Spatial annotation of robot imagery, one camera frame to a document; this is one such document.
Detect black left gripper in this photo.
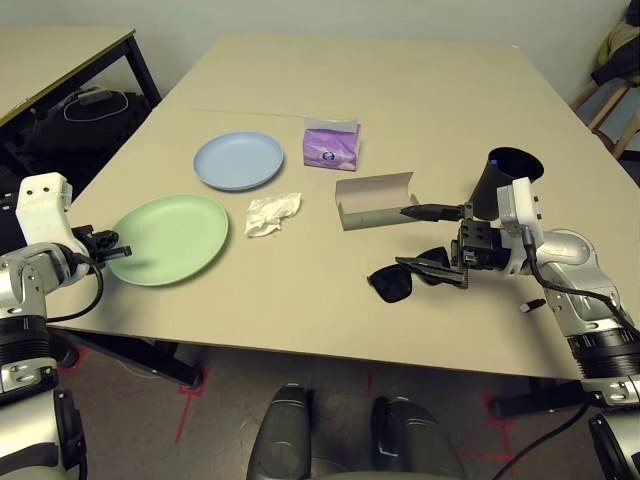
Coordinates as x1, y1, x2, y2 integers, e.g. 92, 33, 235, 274
72, 225, 133, 264

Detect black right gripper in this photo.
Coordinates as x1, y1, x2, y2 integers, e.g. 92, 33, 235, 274
394, 202, 507, 292

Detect light green plate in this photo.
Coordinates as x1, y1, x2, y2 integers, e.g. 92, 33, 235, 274
107, 193, 230, 288

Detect black sunglasses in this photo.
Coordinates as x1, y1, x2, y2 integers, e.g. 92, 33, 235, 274
367, 245, 469, 304

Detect grey glasses case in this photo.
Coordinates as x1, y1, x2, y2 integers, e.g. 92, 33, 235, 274
334, 171, 421, 232

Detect white tissue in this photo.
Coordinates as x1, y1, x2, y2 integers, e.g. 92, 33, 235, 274
243, 192, 303, 239

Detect black cup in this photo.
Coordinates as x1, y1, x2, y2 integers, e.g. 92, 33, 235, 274
469, 146, 546, 221

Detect black table foot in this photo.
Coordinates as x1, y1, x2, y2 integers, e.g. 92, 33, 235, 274
489, 377, 601, 420
49, 329, 209, 391

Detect black bag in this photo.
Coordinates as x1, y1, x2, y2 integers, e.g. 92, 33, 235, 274
19, 89, 151, 176

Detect purple tissue pack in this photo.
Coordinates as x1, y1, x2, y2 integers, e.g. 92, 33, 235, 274
302, 117, 362, 171

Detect light blue plate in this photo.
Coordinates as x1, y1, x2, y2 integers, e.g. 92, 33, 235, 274
193, 130, 285, 192

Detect grey robot right leg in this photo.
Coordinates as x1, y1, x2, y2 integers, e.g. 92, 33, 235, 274
372, 395, 466, 480

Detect grey robot leg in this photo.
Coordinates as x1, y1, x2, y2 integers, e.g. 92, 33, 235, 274
372, 395, 466, 480
248, 383, 314, 480

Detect wooden stool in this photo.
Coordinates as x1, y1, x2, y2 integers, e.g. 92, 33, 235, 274
569, 79, 640, 161

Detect grey robot left leg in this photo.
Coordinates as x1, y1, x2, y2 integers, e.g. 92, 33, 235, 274
248, 383, 314, 480

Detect yellow-green seat cushion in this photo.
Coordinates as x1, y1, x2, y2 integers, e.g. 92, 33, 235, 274
597, 34, 640, 84

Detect beige cloth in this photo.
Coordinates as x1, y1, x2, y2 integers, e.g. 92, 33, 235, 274
612, 22, 640, 51

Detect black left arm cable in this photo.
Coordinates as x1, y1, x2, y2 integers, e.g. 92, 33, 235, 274
47, 252, 105, 324

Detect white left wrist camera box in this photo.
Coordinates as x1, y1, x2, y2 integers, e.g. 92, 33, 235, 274
15, 172, 89, 276

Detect thin white cable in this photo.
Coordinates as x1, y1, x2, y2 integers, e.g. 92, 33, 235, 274
63, 89, 129, 122

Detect beige side table black frame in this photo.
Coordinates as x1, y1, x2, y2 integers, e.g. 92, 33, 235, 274
0, 27, 161, 201

